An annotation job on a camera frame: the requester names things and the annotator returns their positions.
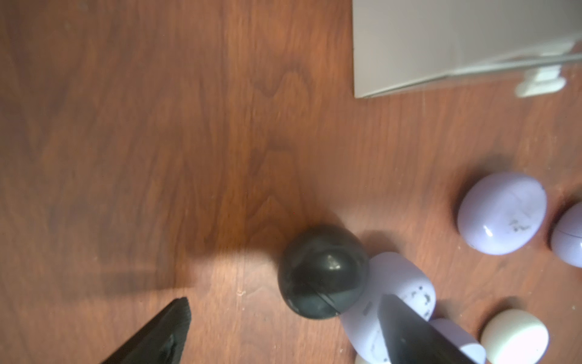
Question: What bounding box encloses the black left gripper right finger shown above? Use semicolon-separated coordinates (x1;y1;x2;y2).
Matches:
377;294;474;363

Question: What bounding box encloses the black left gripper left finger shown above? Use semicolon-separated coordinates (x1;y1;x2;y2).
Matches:
103;297;192;363

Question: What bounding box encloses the white drawer cabinet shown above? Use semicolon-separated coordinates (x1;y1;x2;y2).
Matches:
353;1;581;99

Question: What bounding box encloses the clear acrylic drawer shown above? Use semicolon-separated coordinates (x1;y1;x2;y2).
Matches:
450;39;581;99

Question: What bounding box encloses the purple earphone case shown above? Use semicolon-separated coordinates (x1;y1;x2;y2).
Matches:
457;172;547;256
550;203;582;268
429;318;487;364
340;252;437;363

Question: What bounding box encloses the white round earphone case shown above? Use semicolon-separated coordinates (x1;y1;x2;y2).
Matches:
480;309;550;364

